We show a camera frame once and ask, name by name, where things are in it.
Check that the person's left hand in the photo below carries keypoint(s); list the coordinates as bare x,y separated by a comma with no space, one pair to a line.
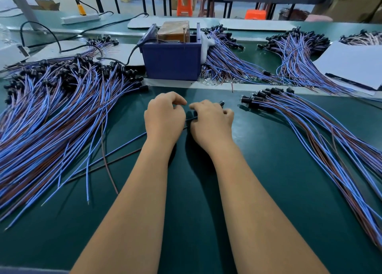
164,121

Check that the person's right hand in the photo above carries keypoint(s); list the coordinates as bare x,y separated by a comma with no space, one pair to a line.
210,127

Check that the blue plastic tester box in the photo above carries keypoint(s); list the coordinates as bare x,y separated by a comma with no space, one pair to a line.
173,62

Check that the person's right forearm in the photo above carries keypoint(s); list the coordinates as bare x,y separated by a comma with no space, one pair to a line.
268,217

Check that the person's left forearm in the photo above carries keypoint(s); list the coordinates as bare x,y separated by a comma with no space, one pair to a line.
125,217

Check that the white power strip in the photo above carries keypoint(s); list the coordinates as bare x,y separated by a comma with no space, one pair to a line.
80,19

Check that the white flat mat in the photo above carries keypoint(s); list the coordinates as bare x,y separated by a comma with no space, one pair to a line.
119,53
173,22
259,25

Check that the brown cardboard block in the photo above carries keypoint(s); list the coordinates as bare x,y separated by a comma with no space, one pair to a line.
174,31

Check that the orange plastic stool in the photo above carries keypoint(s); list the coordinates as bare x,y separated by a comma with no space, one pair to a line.
255,15
185,4

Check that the orange plug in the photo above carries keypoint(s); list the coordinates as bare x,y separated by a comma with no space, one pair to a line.
82,10

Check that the black pen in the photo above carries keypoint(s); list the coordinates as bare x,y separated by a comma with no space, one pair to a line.
351,81

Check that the pink plastic stool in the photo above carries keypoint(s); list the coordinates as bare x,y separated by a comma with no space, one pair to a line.
318,19

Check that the white paper sheet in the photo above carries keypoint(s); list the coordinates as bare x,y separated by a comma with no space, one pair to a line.
355,63

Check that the open cardboard box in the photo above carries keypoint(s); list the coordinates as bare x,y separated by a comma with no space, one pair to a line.
46,4

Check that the white plastic device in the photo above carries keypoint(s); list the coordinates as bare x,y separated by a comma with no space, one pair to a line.
12,54

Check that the grey metal pole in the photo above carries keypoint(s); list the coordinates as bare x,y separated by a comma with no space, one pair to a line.
21,2

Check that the stack of large cardboard boxes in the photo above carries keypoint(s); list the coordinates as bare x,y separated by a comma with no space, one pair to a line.
358,1

